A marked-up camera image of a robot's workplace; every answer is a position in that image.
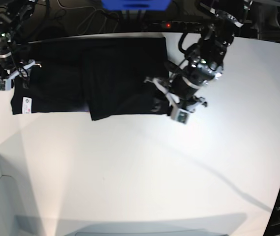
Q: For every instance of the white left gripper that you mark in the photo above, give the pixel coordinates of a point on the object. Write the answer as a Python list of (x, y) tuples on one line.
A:
[(180, 91)]

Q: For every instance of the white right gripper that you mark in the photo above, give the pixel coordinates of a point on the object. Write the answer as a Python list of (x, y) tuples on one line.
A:
[(23, 72)]

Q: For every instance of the black T-shirt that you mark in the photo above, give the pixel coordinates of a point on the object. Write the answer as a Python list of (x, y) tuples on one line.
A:
[(105, 77)]

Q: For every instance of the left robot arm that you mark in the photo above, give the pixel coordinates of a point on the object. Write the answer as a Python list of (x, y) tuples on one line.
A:
[(205, 59)]

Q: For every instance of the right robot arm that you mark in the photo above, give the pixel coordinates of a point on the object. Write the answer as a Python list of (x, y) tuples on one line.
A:
[(14, 62)]

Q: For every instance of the blue box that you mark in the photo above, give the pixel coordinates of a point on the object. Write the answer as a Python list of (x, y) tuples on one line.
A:
[(156, 5)]

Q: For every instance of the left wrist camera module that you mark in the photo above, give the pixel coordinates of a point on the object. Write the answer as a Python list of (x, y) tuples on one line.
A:
[(179, 115)]

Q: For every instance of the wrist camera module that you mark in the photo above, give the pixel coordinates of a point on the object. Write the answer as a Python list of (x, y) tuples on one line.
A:
[(6, 85), (179, 115)]

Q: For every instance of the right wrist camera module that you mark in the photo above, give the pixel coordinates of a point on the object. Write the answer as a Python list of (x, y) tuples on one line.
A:
[(6, 85)]

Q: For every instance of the white power strip red switch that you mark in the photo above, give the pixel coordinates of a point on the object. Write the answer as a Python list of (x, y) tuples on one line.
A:
[(174, 26)]

